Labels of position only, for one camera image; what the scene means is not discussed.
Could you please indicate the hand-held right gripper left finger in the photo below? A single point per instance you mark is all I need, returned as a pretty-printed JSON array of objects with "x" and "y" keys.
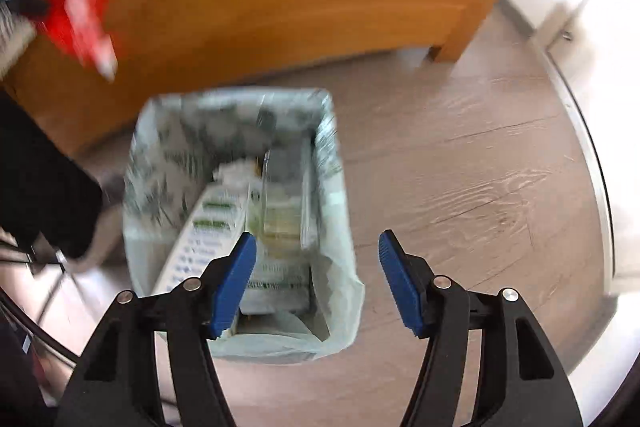
[{"x": 232, "y": 287}]

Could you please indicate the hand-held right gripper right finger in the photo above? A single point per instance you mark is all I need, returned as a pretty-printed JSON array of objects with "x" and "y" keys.
[{"x": 402, "y": 287}]

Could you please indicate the red white packet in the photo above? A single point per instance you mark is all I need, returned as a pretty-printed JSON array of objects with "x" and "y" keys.
[{"x": 75, "y": 17}]

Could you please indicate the white carton box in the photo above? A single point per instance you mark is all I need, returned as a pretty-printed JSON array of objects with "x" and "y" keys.
[{"x": 210, "y": 227}]

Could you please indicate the waste bin with plastic liner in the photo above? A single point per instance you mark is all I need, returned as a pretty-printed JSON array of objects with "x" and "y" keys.
[{"x": 150, "y": 167}]

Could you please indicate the white green printed carton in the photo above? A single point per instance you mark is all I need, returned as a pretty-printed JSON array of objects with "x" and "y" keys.
[{"x": 275, "y": 282}]

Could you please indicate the person's right leg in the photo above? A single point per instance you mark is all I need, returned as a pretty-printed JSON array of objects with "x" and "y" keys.
[{"x": 40, "y": 177}]

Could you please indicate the small door stopper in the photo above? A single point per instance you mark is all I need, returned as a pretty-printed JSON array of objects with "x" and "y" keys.
[{"x": 567, "y": 35}]

